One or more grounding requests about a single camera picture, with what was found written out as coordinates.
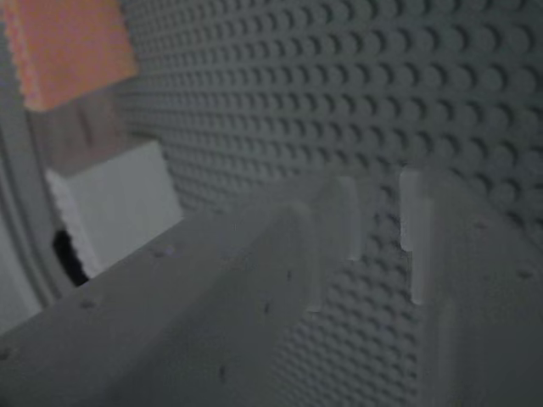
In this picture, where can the grey brick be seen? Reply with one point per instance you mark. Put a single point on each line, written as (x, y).
(123, 195)

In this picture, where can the grey studded baseplate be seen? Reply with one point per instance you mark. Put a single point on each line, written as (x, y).
(339, 93)

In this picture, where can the orange brick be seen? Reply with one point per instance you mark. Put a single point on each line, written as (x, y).
(72, 51)

